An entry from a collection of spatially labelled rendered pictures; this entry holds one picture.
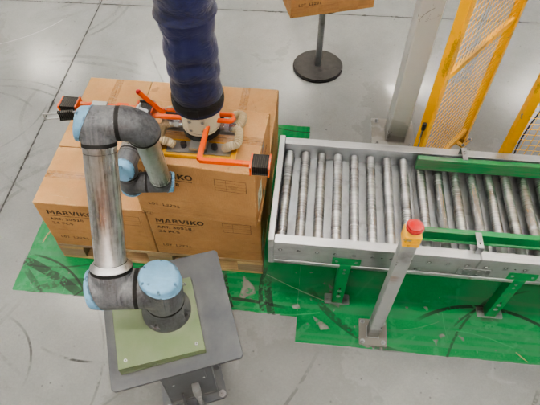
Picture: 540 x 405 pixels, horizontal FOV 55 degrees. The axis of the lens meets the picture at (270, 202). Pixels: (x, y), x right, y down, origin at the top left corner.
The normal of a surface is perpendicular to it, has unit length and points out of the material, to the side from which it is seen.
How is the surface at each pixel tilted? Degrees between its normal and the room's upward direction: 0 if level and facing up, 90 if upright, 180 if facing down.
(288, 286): 0
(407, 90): 90
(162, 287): 9
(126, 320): 4
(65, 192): 0
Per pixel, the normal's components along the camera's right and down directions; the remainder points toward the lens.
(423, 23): -0.10, 0.79
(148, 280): 0.14, -0.62
